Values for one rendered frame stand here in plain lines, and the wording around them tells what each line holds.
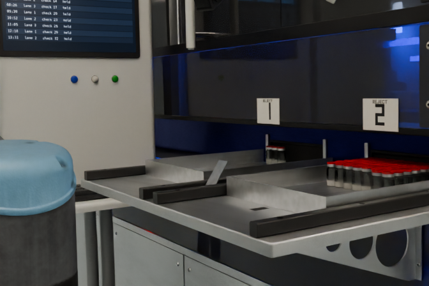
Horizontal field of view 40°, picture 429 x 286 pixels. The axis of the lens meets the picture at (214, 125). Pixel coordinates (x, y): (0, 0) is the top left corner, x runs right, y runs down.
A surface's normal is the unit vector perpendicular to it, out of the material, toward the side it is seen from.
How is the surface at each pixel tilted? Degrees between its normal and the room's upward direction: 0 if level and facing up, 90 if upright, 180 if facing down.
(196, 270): 90
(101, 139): 90
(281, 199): 90
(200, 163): 90
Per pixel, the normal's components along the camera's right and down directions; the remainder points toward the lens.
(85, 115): 0.53, 0.04
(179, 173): -0.84, 0.05
